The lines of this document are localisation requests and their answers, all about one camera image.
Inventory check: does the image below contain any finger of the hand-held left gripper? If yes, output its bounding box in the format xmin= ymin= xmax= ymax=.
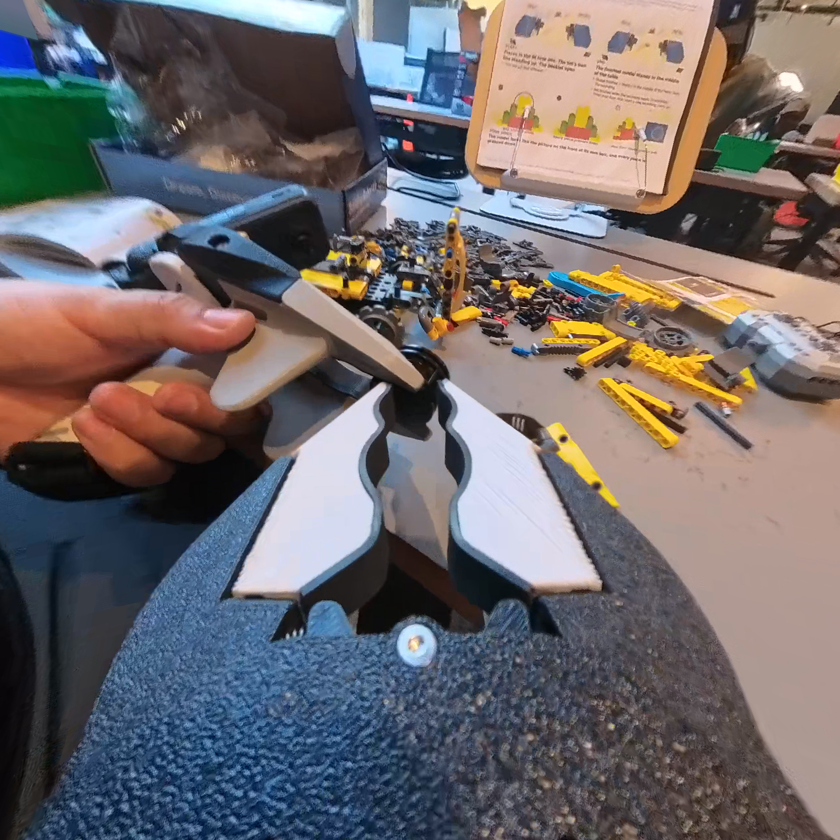
xmin=282 ymin=277 xmax=427 ymax=393
xmin=312 ymin=358 xmax=380 ymax=399

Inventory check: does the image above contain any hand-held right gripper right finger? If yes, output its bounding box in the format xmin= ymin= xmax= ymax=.
xmin=437 ymin=381 xmax=602 ymax=596

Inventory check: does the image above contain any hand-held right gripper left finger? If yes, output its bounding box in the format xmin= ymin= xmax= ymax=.
xmin=231 ymin=381 xmax=395 ymax=601

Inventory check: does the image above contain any black toy wheel rim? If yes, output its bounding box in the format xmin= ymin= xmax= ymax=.
xmin=400 ymin=346 xmax=451 ymax=395

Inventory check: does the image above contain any yellow grey toy claw assembly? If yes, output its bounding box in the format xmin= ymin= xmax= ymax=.
xmin=497 ymin=412 xmax=621 ymax=509

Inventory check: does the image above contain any person's left hand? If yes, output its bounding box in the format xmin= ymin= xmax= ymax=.
xmin=0 ymin=279 xmax=271 ymax=488

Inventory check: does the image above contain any yellow toy vehicle model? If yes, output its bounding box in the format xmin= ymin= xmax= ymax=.
xmin=301 ymin=206 xmax=484 ymax=343

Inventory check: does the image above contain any dark grey cardboard box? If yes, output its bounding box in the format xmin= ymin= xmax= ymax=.
xmin=91 ymin=0 xmax=389 ymax=234

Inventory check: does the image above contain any pile of small building pieces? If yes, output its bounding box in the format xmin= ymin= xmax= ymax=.
xmin=367 ymin=220 xmax=559 ymax=349

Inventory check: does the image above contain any long yellow toy beam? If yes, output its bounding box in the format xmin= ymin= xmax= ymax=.
xmin=597 ymin=377 xmax=681 ymax=451

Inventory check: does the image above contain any white instruction booklet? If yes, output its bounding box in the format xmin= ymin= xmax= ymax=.
xmin=0 ymin=196 xmax=182 ymax=291

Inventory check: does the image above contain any clear plastic bag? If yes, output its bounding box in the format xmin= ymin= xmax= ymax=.
xmin=108 ymin=7 xmax=366 ymax=191

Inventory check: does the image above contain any short yellow toy beam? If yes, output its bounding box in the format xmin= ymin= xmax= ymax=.
xmin=620 ymin=382 xmax=677 ymax=416

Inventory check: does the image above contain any heap of yellow toy beams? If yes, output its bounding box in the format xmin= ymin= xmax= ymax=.
xmin=548 ymin=308 xmax=760 ymax=409

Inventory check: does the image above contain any long black toy axle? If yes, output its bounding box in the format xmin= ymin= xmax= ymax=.
xmin=694 ymin=401 xmax=754 ymax=451

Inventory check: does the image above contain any green box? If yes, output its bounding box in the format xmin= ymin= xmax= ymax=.
xmin=0 ymin=74 xmax=127 ymax=206

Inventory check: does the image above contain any blue curved toy panel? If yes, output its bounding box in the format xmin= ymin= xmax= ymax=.
xmin=547 ymin=269 xmax=626 ymax=304

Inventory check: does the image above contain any white stand base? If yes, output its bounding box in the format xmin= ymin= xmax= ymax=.
xmin=479 ymin=189 xmax=611 ymax=239

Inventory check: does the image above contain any yellow black sticker sheet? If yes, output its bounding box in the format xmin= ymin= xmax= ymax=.
xmin=656 ymin=274 xmax=770 ymax=324

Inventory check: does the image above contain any grey toy motor hub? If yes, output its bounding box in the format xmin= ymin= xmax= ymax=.
xmin=721 ymin=310 xmax=840 ymax=403

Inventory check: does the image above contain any printed paper sheet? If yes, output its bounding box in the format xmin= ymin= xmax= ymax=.
xmin=475 ymin=0 xmax=720 ymax=196

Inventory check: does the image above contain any yellow toy frame part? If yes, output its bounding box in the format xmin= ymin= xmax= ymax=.
xmin=567 ymin=264 xmax=685 ymax=313

